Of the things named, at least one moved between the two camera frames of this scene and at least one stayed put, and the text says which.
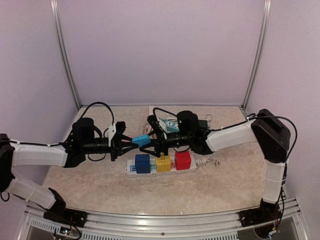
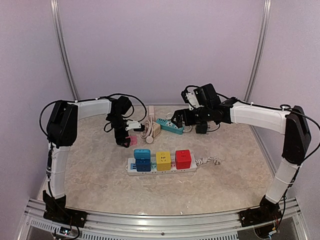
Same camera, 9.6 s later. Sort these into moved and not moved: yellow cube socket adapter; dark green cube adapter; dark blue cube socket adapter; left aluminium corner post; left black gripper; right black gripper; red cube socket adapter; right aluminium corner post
Moved: right black gripper; left black gripper
Not moved: dark green cube adapter; dark blue cube socket adapter; yellow cube socket adapter; left aluminium corner post; right aluminium corner post; red cube socket adapter
